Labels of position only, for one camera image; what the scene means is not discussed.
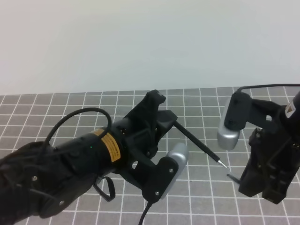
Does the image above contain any grey checked tablecloth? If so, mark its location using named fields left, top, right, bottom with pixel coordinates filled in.
left=0, top=87, right=300, bottom=225

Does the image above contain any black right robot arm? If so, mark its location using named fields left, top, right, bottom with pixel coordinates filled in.
left=238, top=94, right=300, bottom=204

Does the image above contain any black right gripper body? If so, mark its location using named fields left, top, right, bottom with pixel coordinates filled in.
left=248, top=98, right=300, bottom=173

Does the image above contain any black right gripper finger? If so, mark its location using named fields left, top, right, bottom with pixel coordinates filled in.
left=262, top=165, right=295, bottom=204
left=239, top=140, right=270, bottom=197

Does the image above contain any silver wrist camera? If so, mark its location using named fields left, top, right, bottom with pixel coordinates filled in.
left=217, top=92, right=252, bottom=150
left=142, top=142, right=189, bottom=203

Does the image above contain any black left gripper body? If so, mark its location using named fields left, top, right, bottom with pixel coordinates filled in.
left=112, top=112, right=158, bottom=188

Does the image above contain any black pen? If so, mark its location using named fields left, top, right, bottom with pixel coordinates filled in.
left=174, top=121, right=228, bottom=169

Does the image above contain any black camera cable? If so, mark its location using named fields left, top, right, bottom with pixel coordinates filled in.
left=43, top=107, right=152, bottom=225
left=235, top=83, right=300, bottom=94

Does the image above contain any black right camera cable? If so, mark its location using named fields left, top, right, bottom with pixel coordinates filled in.
left=235, top=83, right=300, bottom=94

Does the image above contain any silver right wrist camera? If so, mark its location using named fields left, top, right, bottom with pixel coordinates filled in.
left=217, top=92, right=252, bottom=150

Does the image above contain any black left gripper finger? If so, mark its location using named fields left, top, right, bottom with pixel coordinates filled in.
left=156, top=110, right=178, bottom=138
left=132, top=90, right=166, bottom=122

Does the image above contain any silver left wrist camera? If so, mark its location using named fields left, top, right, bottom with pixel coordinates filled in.
left=142, top=142, right=189, bottom=203

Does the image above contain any black left camera cable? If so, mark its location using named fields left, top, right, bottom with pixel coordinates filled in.
left=43, top=107, right=152, bottom=225

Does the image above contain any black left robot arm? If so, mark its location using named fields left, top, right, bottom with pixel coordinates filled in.
left=0, top=90, right=179, bottom=225

